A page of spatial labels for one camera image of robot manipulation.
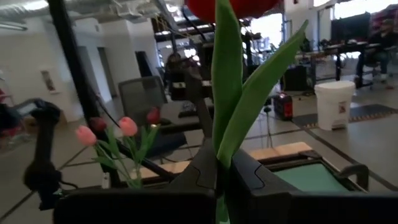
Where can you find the black floor mat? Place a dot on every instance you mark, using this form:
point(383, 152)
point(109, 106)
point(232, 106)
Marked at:
point(373, 112)

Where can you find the pink artificial tulip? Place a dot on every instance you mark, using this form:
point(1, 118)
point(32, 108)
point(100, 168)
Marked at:
point(127, 126)
point(85, 136)

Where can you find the black table clamp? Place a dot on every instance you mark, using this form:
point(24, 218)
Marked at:
point(362, 177)

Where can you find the black frame post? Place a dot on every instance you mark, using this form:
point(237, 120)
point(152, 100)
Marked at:
point(71, 53)

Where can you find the black monitor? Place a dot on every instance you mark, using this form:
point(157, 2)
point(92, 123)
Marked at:
point(349, 28)

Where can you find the black desk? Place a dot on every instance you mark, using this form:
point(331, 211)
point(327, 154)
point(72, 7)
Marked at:
point(351, 46)

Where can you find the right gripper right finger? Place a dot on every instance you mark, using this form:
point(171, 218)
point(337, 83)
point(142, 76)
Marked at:
point(248, 177)

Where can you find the silver ceiling duct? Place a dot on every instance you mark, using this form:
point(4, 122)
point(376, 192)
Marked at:
point(93, 7)

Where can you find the black case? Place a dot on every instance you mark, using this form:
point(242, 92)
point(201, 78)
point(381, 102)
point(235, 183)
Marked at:
point(293, 79)

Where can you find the red and black device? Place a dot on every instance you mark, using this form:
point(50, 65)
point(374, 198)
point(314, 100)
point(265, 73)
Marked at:
point(284, 107)

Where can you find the person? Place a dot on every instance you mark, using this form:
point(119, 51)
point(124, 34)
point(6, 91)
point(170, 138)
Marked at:
point(381, 40)
point(173, 62)

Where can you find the grey mesh office chair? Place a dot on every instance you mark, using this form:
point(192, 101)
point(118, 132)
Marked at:
point(140, 93)

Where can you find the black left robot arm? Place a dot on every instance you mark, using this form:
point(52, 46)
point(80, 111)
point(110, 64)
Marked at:
point(43, 174)

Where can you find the green mat in black frame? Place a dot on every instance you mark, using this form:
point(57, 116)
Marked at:
point(289, 161)

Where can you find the dark red artificial tulip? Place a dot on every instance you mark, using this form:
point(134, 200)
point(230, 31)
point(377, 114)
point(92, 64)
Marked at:
point(98, 124)
point(154, 115)

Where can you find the framed wall notice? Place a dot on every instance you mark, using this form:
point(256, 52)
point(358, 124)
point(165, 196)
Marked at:
point(48, 81)

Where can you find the white plastic bucket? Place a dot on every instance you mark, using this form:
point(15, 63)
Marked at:
point(334, 105)

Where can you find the ceiling light strip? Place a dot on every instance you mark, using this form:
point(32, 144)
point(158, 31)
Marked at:
point(12, 26)

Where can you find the clear glass vase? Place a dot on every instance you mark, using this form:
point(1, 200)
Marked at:
point(135, 183)

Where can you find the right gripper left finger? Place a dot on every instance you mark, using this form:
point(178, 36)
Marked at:
point(202, 174)

